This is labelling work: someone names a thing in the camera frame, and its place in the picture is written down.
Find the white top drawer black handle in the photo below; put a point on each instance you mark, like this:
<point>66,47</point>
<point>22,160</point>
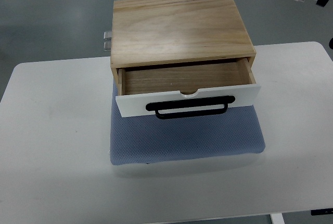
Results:
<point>186,89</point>

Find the wooden drawer cabinet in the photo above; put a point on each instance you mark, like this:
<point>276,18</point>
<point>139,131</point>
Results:
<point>154,32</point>

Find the metal clamp behind cabinet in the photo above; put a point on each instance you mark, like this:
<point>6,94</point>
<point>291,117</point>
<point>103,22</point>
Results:
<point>107,40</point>

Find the blue mesh mat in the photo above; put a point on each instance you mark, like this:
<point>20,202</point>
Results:
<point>147,139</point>

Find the black table control panel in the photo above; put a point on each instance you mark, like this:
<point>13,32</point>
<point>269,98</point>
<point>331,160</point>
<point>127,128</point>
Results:
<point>317,212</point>

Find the white table leg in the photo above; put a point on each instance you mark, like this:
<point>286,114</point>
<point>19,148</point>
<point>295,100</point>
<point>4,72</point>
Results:
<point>277,218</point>

